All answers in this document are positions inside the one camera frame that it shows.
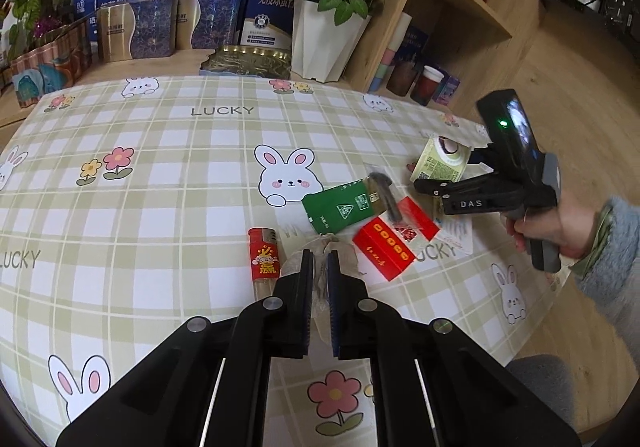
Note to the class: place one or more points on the person's fuzzy grey-blue clothing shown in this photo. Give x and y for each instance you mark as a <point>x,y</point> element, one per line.
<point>545,387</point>

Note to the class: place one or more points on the green checked rabbit tablecloth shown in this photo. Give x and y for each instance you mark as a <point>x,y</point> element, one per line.
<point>175,177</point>

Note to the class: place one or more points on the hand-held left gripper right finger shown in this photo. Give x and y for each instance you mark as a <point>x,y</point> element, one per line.
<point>337,302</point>

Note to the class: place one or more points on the stack of coloured paper cups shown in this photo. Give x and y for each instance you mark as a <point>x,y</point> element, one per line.
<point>395,49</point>

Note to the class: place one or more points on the red cigarette box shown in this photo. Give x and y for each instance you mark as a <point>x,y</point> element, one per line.
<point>395,244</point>

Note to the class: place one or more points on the dark blue shelf box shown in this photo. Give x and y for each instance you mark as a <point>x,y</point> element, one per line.
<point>415,41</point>

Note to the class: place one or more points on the white faceted flower pot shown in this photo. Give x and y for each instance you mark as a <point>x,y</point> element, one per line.
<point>325,42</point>

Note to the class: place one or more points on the clear packet of coloured markers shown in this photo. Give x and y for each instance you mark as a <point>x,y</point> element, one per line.
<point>455,229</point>

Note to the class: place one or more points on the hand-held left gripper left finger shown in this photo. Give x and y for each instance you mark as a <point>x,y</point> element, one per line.
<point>300,299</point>

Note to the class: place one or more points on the small purple blue box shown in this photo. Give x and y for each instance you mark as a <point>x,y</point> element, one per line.
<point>447,89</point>

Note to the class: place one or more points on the wavy planter basket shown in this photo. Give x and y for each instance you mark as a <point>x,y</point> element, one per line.
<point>50,64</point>

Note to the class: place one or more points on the gold metal tray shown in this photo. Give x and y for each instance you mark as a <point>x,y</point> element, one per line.
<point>245,62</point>

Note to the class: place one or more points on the green foil packet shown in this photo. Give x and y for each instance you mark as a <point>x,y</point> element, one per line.
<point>340,209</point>

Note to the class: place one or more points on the wooden shelf unit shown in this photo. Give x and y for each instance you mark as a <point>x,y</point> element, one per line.
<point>465,2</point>

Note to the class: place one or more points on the person's right hand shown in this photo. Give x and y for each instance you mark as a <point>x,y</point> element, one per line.
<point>577,229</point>

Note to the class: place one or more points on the brown glass jar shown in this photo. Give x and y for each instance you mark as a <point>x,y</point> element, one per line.
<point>402,76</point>

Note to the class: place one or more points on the blue box with white label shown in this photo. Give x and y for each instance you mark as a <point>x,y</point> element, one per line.
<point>267,14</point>

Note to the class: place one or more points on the flat blue box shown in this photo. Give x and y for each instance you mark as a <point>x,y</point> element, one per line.
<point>95,7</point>

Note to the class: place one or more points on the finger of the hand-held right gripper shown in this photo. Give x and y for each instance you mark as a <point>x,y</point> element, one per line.
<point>482,157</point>
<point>460,187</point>

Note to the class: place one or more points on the clear plastic wrap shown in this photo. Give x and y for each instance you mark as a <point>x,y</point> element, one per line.
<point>320,272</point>

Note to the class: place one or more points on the red lighter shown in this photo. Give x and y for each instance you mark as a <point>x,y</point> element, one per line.
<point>263,257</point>

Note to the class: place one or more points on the blue and gold gift box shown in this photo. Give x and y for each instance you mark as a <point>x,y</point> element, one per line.
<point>135,32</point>
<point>210,19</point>

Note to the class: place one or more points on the brown jar with white lid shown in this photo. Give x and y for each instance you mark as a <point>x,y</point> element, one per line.
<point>429,84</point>

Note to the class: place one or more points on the person's right forearm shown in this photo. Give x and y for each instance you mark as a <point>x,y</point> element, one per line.
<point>620,272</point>

